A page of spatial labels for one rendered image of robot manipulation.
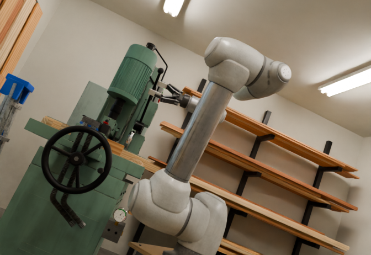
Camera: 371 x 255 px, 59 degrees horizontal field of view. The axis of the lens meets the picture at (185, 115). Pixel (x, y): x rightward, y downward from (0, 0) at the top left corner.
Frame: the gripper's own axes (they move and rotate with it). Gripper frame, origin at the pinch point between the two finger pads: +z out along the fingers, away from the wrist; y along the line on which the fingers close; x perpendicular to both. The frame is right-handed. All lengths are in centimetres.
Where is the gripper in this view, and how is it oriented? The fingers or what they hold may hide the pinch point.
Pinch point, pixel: (153, 86)
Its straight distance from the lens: 175.6
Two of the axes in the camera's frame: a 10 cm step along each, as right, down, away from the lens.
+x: 3.8, -8.0, -4.7
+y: 1.6, -4.5, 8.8
